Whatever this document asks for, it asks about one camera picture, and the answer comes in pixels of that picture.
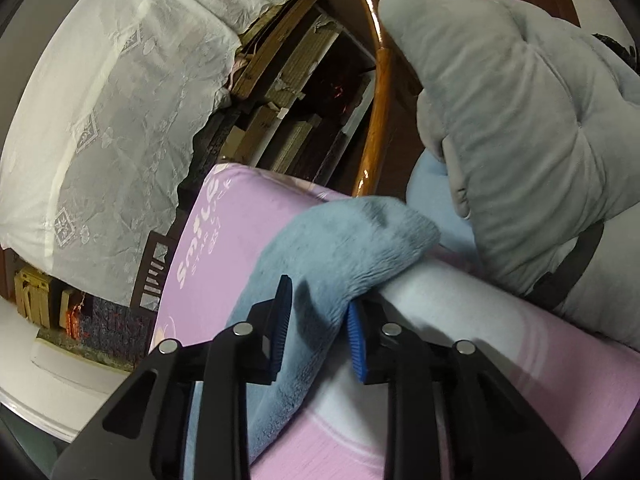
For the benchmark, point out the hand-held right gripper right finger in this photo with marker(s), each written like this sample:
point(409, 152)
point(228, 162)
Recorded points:
point(356, 340)

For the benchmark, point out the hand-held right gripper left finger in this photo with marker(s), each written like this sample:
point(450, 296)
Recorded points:
point(281, 310)

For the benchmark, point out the blue fleece garment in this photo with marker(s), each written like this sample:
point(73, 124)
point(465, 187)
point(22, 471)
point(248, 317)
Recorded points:
point(350, 240)

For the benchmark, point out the pink printed blanket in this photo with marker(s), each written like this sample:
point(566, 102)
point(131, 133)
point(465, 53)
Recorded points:
point(225, 240)

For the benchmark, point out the dark wooden chair back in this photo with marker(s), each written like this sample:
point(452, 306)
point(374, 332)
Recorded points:
point(150, 245)

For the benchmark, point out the dark patterned fabric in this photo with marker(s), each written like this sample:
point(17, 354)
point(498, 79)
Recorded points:
point(115, 325)

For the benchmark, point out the orange box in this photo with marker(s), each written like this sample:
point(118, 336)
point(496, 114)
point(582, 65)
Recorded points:
point(74, 322)

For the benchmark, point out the white flat board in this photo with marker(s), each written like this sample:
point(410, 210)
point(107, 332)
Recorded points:
point(75, 365)

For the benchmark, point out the yellow wooden blocks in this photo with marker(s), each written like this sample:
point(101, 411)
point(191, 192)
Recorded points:
point(32, 300)

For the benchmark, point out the white lace cloth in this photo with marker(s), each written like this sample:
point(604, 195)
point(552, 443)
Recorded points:
point(125, 110)

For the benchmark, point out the curved wooden rail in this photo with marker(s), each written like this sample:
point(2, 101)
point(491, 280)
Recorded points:
point(372, 125)

